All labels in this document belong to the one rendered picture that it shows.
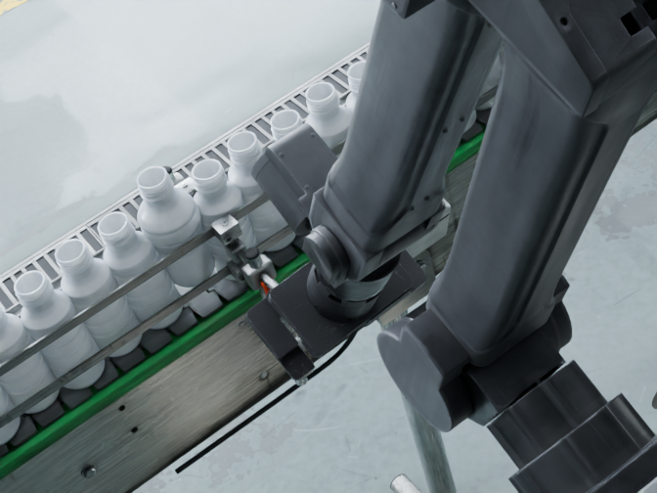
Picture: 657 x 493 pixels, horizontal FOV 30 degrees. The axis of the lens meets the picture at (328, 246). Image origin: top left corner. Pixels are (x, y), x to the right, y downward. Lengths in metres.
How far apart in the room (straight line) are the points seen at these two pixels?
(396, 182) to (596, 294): 2.06
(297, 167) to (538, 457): 0.28
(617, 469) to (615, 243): 2.11
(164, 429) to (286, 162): 0.75
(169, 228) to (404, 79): 0.83
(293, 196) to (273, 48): 2.73
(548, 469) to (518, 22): 0.34
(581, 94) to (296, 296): 0.54
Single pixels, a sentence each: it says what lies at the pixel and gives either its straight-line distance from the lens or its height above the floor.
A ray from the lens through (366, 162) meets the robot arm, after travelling 0.72.
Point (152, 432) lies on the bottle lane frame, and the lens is 1.56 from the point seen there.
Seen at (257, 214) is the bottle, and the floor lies 1.07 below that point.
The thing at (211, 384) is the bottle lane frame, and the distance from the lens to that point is 1.56.
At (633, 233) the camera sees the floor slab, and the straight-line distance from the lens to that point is 2.86.
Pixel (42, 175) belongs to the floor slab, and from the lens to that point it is 3.49.
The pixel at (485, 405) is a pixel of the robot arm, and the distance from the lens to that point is 0.76.
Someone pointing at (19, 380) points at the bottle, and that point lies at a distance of 1.45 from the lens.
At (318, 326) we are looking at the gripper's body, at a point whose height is 1.36.
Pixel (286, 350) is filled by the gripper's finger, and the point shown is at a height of 1.34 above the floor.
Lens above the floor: 2.08
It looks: 45 degrees down
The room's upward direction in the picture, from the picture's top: 18 degrees counter-clockwise
